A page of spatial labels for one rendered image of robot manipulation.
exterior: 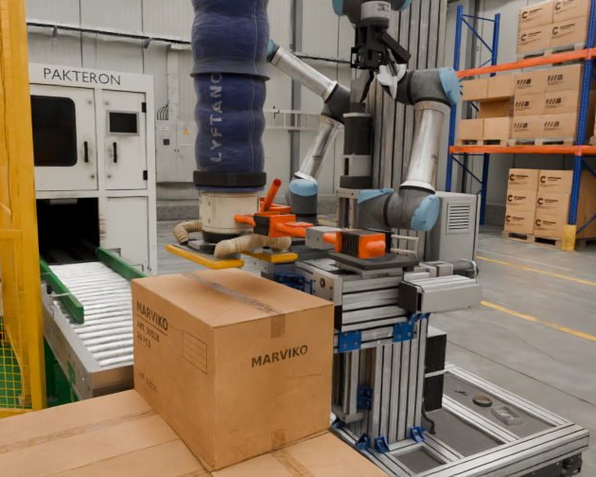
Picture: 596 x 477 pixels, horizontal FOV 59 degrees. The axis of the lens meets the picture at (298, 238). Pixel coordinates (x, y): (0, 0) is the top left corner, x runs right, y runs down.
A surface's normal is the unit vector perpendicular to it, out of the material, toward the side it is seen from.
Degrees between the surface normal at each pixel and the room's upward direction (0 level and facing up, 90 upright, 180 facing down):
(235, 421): 90
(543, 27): 90
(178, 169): 90
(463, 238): 90
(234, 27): 81
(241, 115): 72
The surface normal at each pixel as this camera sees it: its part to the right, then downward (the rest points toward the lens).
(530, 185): -0.87, 0.07
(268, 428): 0.60, 0.14
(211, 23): -0.25, -0.06
